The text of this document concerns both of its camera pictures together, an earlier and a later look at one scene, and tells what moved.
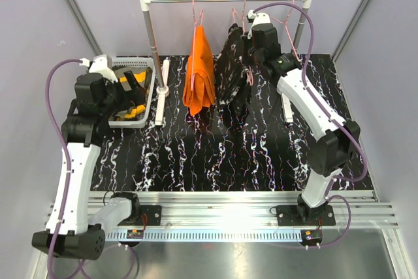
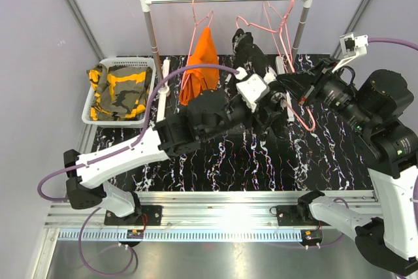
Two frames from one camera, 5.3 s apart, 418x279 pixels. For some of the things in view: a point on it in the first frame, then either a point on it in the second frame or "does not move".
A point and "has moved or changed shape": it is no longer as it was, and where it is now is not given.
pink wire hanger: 249,70 to 279,31
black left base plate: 153,213 does not move
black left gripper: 136,95 to 266,115
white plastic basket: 144,62 does not move
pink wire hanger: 285,23 to 283,19
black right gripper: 250,61 to 298,83
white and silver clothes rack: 160,66 does not move
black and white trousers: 232,76 has moved or changed shape
